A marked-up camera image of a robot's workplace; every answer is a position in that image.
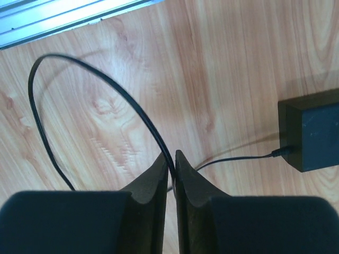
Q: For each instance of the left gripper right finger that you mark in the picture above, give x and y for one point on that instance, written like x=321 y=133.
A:
x=211 y=221

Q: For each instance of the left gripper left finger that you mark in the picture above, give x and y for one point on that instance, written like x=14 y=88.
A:
x=130 y=220

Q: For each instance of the black network switch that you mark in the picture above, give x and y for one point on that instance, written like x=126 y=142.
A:
x=309 y=126

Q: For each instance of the aluminium front rail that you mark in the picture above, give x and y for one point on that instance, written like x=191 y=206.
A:
x=25 y=21

